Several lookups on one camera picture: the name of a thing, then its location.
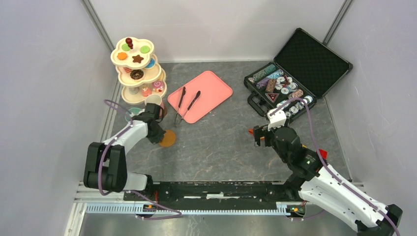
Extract small pink cupcake toy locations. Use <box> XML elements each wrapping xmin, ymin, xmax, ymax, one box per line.
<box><xmin>141</xmin><ymin>86</ymin><xmax>152</xmax><ymax>97</ymax></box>

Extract orange flower cookie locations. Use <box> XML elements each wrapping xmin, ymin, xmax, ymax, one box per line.
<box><xmin>117</xmin><ymin>52</ymin><xmax>128</xmax><ymax>60</ymax></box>

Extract pink slice cake toy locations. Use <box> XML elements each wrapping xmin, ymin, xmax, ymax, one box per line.
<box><xmin>124</xmin><ymin>67</ymin><xmax>132</xmax><ymax>74</ymax></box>

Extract pink serving tray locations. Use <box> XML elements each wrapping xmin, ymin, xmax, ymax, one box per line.
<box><xmin>168</xmin><ymin>71</ymin><xmax>233</xmax><ymax>124</ymax></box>

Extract red toy block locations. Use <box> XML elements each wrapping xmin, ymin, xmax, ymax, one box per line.
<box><xmin>319</xmin><ymin>149</ymin><xmax>328</xmax><ymax>160</ymax></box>

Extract black poker chip case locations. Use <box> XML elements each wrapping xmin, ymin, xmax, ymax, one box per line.
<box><xmin>243</xmin><ymin>28</ymin><xmax>353</xmax><ymax>122</ymax></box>

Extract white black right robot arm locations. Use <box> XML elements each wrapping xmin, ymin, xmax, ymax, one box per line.
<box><xmin>252</xmin><ymin>125</ymin><xmax>403</xmax><ymax>236</ymax></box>

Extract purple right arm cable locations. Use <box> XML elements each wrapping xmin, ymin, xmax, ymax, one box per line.
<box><xmin>270</xmin><ymin>97</ymin><xmax>401</xmax><ymax>236</ymax></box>

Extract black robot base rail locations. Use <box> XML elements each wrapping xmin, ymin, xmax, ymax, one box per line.
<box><xmin>140</xmin><ymin>181</ymin><xmax>307</xmax><ymax>218</ymax></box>

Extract chocolate donut toy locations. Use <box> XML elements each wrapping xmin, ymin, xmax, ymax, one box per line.
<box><xmin>130</xmin><ymin>69</ymin><xmax>144</xmax><ymax>80</ymax></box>

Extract blue donut toy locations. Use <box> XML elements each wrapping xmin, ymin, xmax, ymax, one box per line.
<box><xmin>145</xmin><ymin>58</ymin><xmax>156</xmax><ymax>69</ymax></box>

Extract black metal food tongs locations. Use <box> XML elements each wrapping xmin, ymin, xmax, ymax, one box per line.
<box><xmin>174</xmin><ymin>86</ymin><xmax>202</xmax><ymax>128</ymax></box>

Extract teal green cup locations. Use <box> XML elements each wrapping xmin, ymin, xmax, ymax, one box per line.
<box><xmin>124</xmin><ymin>107</ymin><xmax>143</xmax><ymax>122</ymax></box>

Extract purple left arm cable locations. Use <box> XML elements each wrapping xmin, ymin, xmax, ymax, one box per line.
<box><xmin>97</xmin><ymin>99</ymin><xmax>183</xmax><ymax>221</ymax></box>

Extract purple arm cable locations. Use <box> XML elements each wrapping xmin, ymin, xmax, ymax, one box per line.
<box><xmin>270</xmin><ymin>97</ymin><xmax>401</xmax><ymax>236</ymax></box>
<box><xmin>97</xmin><ymin>99</ymin><xmax>183</xmax><ymax>221</ymax></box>

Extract dark brown round coaster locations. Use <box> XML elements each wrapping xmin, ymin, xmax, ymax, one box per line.
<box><xmin>160</xmin><ymin>107</ymin><xmax>167</xmax><ymax>118</ymax></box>

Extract pink mug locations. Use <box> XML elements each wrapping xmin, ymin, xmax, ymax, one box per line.
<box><xmin>145</xmin><ymin>94</ymin><xmax>165</xmax><ymax>108</ymax></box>

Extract white cupcake toy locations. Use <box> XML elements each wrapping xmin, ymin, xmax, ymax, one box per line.
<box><xmin>129</xmin><ymin>87</ymin><xmax>140</xmax><ymax>94</ymax></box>

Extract green round cookie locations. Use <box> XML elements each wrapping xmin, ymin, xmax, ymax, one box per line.
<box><xmin>140</xmin><ymin>45</ymin><xmax>151</xmax><ymax>54</ymax></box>
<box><xmin>121</xmin><ymin>43</ymin><xmax>130</xmax><ymax>52</ymax></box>

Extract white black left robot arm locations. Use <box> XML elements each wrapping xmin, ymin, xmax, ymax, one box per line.
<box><xmin>83</xmin><ymin>103</ymin><xmax>166</xmax><ymax>195</ymax></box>

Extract orange round coaster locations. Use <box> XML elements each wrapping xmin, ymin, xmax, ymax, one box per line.
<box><xmin>158</xmin><ymin>130</ymin><xmax>176</xmax><ymax>148</ymax></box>

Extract cream three-tier dessert stand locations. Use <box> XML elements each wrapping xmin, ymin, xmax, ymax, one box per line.
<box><xmin>110</xmin><ymin>36</ymin><xmax>167</xmax><ymax>105</ymax></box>

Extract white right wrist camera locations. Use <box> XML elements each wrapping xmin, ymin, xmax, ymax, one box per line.
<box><xmin>267</xmin><ymin>108</ymin><xmax>287</xmax><ymax>131</ymax></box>

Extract brown star cookie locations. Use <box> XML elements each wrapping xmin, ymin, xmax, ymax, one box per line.
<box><xmin>132</xmin><ymin>55</ymin><xmax>144</xmax><ymax>63</ymax></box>

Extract pink swirl cake toy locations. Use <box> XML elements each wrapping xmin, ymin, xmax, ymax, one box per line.
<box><xmin>152</xmin><ymin>80</ymin><xmax>165</xmax><ymax>92</ymax></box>

